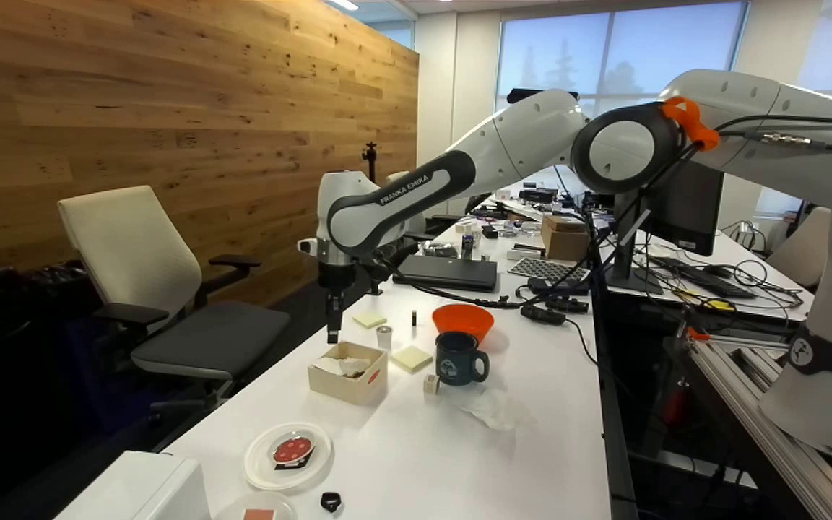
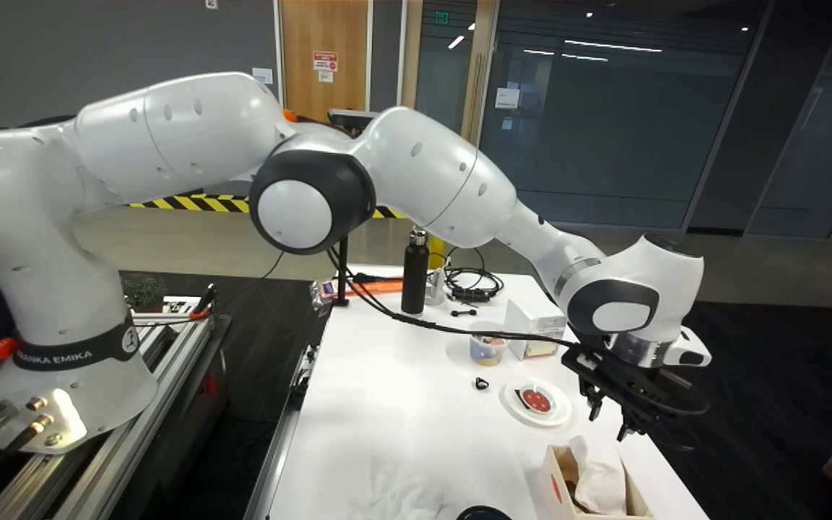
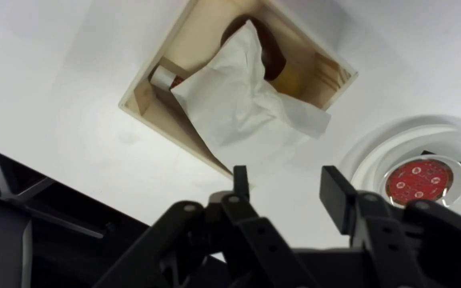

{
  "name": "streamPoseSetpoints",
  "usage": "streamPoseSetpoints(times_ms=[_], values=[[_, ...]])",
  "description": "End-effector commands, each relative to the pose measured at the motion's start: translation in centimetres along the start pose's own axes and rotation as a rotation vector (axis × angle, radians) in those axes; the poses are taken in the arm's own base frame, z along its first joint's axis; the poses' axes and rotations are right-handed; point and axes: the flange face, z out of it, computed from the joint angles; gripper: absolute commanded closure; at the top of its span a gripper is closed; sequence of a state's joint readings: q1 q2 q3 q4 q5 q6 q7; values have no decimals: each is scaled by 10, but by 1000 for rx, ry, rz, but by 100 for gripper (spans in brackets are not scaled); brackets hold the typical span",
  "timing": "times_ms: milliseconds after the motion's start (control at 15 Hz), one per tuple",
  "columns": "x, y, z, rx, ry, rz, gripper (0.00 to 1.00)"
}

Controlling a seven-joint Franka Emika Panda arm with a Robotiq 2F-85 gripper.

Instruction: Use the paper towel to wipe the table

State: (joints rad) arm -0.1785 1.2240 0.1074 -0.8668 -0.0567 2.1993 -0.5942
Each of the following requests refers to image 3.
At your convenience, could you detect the white paper towel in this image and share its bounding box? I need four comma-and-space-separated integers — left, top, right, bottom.
169, 19, 334, 163

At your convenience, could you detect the red round tin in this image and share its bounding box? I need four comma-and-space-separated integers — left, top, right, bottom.
383, 157, 454, 208

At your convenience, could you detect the shallow wooden box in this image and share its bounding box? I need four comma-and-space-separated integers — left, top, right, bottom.
116, 0, 359, 181

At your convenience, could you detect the white round plate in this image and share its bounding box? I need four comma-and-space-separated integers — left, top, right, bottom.
337, 114, 461, 216

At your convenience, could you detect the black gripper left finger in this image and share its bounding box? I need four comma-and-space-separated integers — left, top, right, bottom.
92, 165, 316, 288

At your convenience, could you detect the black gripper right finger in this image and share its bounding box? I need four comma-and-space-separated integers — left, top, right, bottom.
318, 165, 461, 288

